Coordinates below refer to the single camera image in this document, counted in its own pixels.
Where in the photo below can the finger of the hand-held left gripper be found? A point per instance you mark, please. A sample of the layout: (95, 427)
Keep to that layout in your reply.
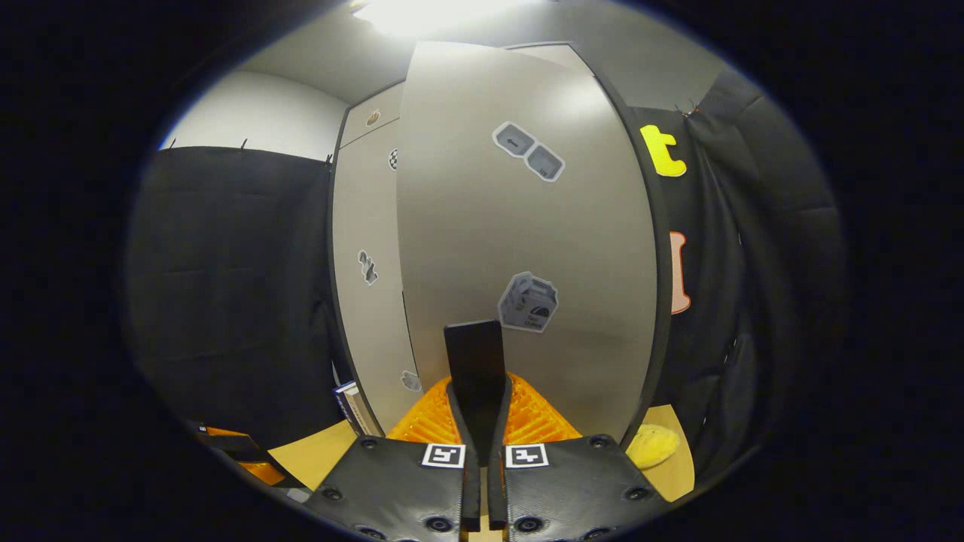
(248, 452)

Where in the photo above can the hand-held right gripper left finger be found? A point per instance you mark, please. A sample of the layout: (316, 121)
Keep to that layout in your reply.
(472, 489)

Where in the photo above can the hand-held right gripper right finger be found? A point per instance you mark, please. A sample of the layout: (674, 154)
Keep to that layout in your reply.
(495, 489)

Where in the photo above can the grey double-door shoe cabinet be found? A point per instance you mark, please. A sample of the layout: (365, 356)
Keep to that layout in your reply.
(655, 301)

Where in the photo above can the grey cabinet drawer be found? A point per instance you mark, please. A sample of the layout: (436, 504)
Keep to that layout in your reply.
(376, 117)

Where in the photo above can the blue and white box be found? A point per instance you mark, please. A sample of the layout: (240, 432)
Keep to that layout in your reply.
(355, 406)

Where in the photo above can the yellow fluffy pad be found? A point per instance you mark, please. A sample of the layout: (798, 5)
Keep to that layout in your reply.
(652, 446)

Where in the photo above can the black backdrop cloth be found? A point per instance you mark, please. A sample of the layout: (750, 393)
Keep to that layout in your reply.
(226, 286)

